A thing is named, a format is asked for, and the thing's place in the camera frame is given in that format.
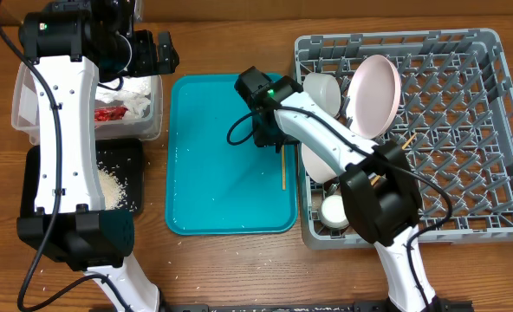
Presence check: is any grey bowl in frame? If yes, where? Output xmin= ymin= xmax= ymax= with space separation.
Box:
xmin=302 ymin=73 xmax=341 ymax=117

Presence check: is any small pink bowl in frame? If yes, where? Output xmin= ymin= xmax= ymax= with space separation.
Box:
xmin=301 ymin=144 xmax=337 ymax=184

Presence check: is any white cup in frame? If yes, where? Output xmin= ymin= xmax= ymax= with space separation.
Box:
xmin=318 ymin=195 xmax=349 ymax=230

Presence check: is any large pink plate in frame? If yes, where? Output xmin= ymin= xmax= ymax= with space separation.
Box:
xmin=346 ymin=55 xmax=401 ymax=139

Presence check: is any wooden chopstick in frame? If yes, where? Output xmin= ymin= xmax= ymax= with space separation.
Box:
xmin=281 ymin=146 xmax=287 ymax=191
xmin=370 ymin=133 xmax=417 ymax=186

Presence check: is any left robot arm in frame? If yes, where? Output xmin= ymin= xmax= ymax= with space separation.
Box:
xmin=9 ymin=1 xmax=179 ymax=311

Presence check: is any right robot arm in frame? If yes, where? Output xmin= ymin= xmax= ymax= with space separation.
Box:
xmin=234 ymin=67 xmax=449 ymax=311

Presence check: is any grey dishwasher rack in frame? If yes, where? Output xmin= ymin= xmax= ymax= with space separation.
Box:
xmin=294 ymin=29 xmax=513 ymax=244

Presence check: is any crumpled white tissue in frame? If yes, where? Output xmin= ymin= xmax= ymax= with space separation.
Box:
xmin=95 ymin=77 xmax=152 ymax=119

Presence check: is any clear plastic bin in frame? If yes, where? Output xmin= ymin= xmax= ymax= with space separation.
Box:
xmin=11 ymin=65 xmax=163 ymax=145

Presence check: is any red wrapper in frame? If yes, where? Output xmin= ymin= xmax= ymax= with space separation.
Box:
xmin=94 ymin=106 xmax=128 ymax=122

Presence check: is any teal plastic tray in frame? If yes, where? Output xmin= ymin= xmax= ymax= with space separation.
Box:
xmin=165 ymin=74 xmax=298 ymax=236

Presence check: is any black tray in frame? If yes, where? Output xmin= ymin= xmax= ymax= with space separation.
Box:
xmin=20 ymin=139 xmax=145 ymax=217

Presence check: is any pile of rice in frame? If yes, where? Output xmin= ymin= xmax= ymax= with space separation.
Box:
xmin=98 ymin=169 xmax=126 ymax=210

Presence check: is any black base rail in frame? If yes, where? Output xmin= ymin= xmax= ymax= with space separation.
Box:
xmin=160 ymin=299 xmax=474 ymax=312

